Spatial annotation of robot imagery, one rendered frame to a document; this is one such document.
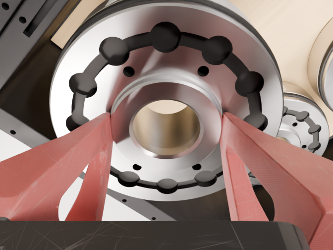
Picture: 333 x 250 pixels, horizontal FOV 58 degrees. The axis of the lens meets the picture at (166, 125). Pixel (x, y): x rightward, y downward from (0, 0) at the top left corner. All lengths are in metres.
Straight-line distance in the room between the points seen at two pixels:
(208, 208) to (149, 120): 0.15
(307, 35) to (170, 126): 0.17
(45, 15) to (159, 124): 0.08
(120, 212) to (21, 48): 0.47
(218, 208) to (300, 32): 0.17
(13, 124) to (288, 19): 0.22
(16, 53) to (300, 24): 0.21
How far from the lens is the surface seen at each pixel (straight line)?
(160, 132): 0.15
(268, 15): 0.27
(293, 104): 0.27
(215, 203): 0.31
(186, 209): 0.26
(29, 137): 0.20
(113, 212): 0.61
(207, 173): 0.16
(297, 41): 0.28
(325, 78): 0.27
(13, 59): 0.17
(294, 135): 0.28
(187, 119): 0.15
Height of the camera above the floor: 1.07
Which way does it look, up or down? 55 degrees down
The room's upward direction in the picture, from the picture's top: 179 degrees clockwise
